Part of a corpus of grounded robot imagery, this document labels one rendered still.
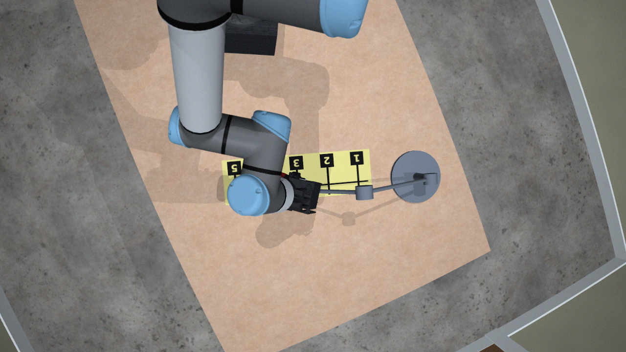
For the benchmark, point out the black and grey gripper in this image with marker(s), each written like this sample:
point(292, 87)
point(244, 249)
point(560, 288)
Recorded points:
point(306, 193)

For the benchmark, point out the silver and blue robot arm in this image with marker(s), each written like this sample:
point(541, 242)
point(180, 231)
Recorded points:
point(197, 39)

